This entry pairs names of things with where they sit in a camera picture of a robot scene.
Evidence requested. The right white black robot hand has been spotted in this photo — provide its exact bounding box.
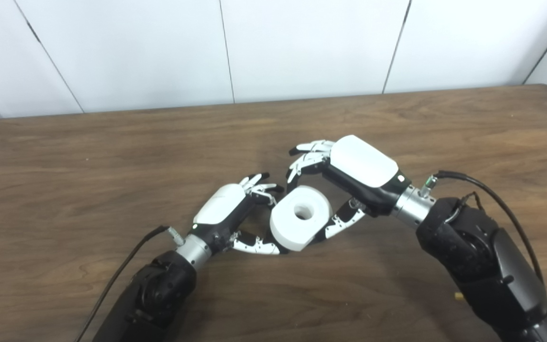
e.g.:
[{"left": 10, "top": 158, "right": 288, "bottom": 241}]
[{"left": 287, "top": 135, "right": 412, "bottom": 244}]

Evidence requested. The round white plastic piece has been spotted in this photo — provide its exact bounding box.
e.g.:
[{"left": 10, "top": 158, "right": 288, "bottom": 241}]
[{"left": 270, "top": 186, "right": 333, "bottom": 252}]

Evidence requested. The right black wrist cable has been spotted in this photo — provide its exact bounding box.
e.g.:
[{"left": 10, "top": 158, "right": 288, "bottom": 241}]
[{"left": 420, "top": 170, "right": 547, "bottom": 332}]

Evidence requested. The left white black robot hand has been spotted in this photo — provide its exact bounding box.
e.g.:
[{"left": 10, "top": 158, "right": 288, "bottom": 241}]
[{"left": 192, "top": 172, "right": 288, "bottom": 256}]

